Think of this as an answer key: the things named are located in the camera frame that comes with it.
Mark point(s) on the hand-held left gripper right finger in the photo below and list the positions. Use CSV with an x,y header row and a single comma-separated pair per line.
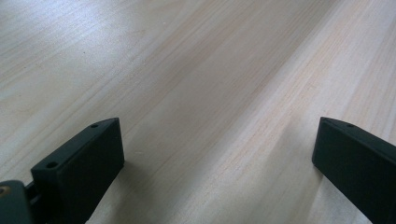
x,y
358,161

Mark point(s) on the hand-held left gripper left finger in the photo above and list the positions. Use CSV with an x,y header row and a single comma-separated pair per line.
x,y
79,169

